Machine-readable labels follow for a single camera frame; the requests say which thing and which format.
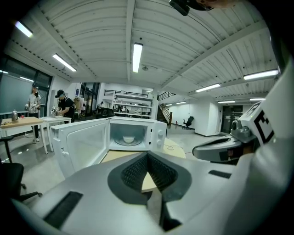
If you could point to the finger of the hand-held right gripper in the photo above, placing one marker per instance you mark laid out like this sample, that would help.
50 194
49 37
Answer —
206 151

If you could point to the wooden top desk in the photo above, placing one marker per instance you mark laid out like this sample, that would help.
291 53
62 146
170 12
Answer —
23 121

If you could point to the black head camera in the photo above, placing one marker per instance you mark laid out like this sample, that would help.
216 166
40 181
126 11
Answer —
181 7

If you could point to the metal kettle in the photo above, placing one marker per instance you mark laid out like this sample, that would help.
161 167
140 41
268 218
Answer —
15 115

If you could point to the dark double door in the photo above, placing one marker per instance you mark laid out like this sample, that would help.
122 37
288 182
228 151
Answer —
232 119

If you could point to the dark framed glass partition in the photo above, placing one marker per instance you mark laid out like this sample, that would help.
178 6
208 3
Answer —
20 96

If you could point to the black office chair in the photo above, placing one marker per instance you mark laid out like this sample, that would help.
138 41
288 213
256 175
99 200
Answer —
189 121
5 138
11 176

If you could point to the white shelving unit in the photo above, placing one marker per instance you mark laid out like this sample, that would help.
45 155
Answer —
135 97

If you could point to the small round dish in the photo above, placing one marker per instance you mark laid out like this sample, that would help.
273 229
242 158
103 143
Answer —
128 139

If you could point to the ceiling tube light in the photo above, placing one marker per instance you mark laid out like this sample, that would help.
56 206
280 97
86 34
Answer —
137 57
226 102
23 29
260 74
64 62
207 87

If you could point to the glass turntable plate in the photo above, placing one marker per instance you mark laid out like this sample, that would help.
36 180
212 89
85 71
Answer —
139 142

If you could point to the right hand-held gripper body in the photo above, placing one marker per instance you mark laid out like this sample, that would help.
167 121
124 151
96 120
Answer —
264 128

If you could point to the white microwave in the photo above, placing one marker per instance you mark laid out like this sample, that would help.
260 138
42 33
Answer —
80 142

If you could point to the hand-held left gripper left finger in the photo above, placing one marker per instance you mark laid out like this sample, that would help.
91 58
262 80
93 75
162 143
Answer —
92 202

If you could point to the white table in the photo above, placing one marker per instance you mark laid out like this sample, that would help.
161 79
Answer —
57 119

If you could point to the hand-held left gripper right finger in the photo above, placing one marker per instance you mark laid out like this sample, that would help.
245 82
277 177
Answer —
202 188

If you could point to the dark staircase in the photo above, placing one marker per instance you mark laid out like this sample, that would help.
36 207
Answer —
164 114

